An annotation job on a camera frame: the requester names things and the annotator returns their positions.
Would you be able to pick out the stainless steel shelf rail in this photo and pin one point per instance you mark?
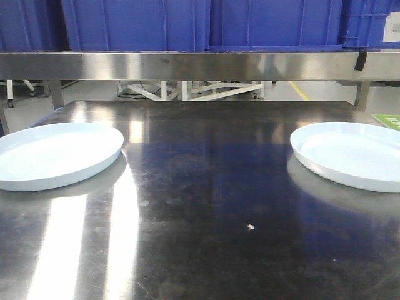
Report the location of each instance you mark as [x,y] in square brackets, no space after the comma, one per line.
[198,66]

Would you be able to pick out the blue plastic crate right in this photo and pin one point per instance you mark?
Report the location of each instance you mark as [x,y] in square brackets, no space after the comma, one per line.
[362,24]

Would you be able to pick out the blue plastic crate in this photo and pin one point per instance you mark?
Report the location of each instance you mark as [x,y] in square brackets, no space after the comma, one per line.
[33,26]
[197,26]
[362,24]

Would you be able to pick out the black tape strip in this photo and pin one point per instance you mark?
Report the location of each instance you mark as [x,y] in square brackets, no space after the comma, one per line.
[361,60]

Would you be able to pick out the blue plastic crate left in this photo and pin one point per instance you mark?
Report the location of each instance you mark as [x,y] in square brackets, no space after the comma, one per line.
[33,26]

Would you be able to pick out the green floor sign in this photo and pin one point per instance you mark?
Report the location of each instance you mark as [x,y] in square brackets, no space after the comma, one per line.
[389,120]

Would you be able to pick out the white metal frame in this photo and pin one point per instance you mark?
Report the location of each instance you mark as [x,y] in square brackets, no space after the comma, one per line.
[189,90]

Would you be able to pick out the white paper label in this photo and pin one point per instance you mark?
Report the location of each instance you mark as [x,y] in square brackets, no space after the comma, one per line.
[392,28]

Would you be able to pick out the blue plastic crate centre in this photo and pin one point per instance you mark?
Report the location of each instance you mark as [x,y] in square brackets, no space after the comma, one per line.
[197,26]

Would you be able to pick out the light blue plate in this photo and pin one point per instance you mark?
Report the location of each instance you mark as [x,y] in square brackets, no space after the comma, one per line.
[57,155]
[357,155]

